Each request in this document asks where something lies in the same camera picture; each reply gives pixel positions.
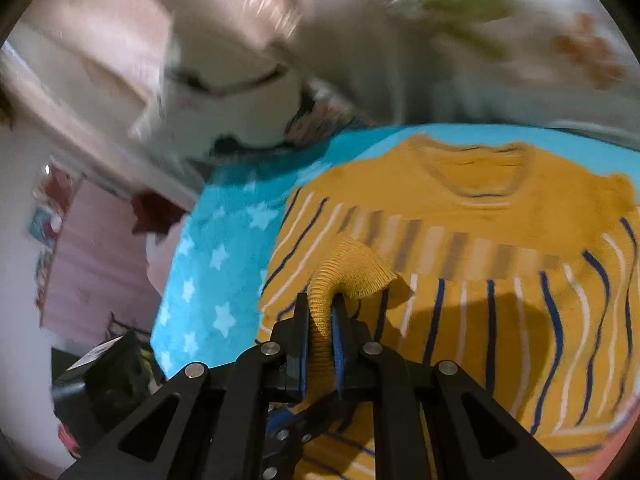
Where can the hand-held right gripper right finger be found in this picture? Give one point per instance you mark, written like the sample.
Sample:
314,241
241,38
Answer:
341,350

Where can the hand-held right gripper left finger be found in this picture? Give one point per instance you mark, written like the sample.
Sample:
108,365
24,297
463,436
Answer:
302,345

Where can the yellow striped sweater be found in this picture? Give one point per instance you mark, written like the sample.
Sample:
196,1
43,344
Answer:
450,185

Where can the blue star cartoon mat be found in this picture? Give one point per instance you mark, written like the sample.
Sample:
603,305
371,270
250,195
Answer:
220,260

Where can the dark red object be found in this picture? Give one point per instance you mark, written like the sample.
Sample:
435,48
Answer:
150,212

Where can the white pillow with black figure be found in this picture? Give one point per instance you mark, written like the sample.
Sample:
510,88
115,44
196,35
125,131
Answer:
225,115

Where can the floral leaf pillow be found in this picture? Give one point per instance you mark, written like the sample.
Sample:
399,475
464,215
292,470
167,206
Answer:
500,60

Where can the beige curtain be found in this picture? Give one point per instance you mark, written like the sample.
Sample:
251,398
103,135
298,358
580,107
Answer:
100,25

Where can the wall poster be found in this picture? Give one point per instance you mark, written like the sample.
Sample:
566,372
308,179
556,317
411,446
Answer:
42,230

